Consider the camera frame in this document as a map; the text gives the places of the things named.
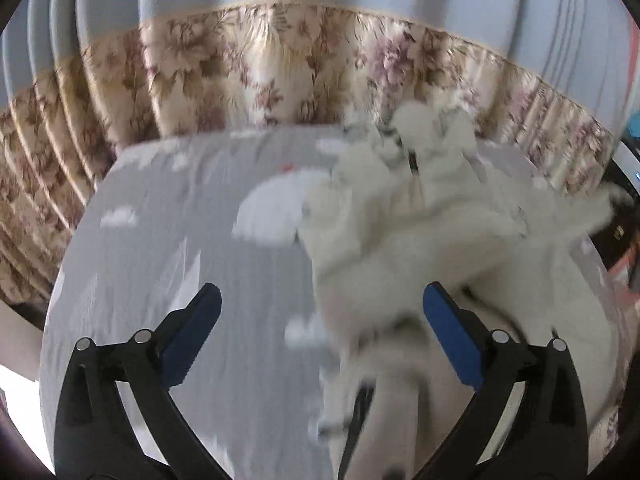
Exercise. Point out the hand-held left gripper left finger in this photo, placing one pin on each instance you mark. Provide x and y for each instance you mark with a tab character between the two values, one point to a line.
192	330

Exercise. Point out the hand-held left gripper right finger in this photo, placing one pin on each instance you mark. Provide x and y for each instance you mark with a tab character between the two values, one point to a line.
452	332

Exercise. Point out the white garment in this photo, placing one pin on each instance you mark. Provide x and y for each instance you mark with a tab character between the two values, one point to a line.
425	240

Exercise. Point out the grey printed bed sheet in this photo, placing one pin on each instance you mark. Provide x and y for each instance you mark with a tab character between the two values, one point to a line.
190	240

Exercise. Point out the blue and floral curtain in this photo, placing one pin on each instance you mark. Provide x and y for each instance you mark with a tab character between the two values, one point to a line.
250	60

